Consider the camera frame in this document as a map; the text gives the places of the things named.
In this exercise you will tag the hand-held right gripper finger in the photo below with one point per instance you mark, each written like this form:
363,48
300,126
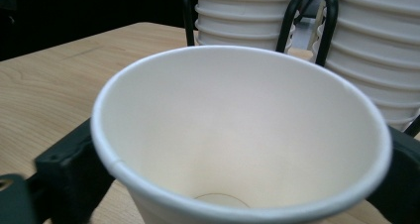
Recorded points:
404,184

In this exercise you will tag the stack of white paper cups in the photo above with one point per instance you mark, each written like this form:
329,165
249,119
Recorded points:
376,52
244,16

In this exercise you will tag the single white paper cup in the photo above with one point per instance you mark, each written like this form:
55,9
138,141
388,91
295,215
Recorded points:
237,125

